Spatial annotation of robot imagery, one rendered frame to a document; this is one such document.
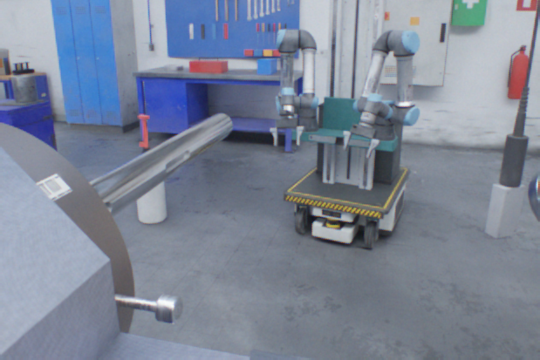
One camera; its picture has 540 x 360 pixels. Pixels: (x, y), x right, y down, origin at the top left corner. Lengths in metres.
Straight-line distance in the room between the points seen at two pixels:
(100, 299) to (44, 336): 0.06
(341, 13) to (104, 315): 2.58
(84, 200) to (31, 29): 6.94
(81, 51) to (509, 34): 5.21
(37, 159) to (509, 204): 0.95
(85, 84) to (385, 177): 4.37
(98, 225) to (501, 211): 0.87
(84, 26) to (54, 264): 5.82
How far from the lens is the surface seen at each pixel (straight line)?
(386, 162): 3.02
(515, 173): 1.08
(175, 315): 0.48
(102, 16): 5.95
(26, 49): 7.51
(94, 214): 0.49
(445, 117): 5.47
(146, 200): 3.16
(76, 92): 6.34
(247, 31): 5.57
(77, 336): 0.37
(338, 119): 2.83
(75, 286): 0.36
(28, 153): 0.51
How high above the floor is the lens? 1.37
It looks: 17 degrees down
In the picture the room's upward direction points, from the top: straight up
